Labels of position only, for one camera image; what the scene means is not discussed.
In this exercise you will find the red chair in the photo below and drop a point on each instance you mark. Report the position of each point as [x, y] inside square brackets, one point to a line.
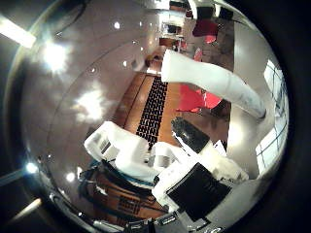
[189, 98]
[212, 100]
[205, 29]

